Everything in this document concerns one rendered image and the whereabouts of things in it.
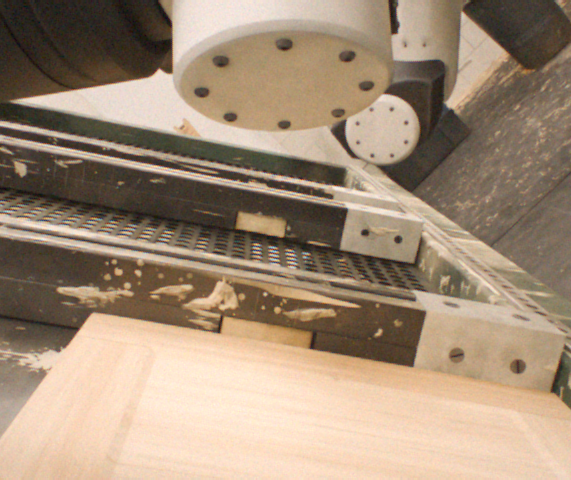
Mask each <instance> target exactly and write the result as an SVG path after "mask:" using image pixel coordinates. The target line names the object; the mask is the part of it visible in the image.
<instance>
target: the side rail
mask: <svg viewBox="0 0 571 480"><path fill-rule="evenodd" d="M0 117H1V118H8V119H13V120H18V121H24V122H29V123H34V124H40V126H46V127H51V128H56V129H62V130H67V131H72V132H77V133H84V134H89V135H94V136H100V137H105V138H110V139H113V140H115V141H121V142H127V143H132V144H137V145H142V146H147V147H153V148H159V149H164V150H169V151H174V152H179V153H185V154H190V155H196V156H201V157H206V158H211V159H217V161H222V162H227V163H233V164H238V165H243V166H248V167H254V168H259V169H265V170H270V171H275V172H280V173H285V174H290V175H296V176H302V177H307V178H312V179H317V180H322V181H327V182H332V183H339V184H342V182H343V177H344V173H345V171H346V168H345V167H344V166H343V165H338V164H331V163H326V162H321V161H316V160H311V159H306V158H301V156H296V155H290V154H285V153H280V152H275V151H269V150H264V149H259V148H254V147H248V146H243V145H238V144H233V143H228V142H223V141H218V140H212V139H206V138H201V137H196V136H191V135H186V134H180V133H175V132H170V131H169V130H165V129H160V128H155V127H148V126H143V125H138V124H133V123H128V122H122V121H117V120H112V119H107V118H101V117H96V116H91V115H90V114H85V113H79V112H74V111H69V110H64V109H58V108H53V107H48V106H43V105H37V104H32V103H27V101H20V100H12V101H5V102H0Z"/></svg>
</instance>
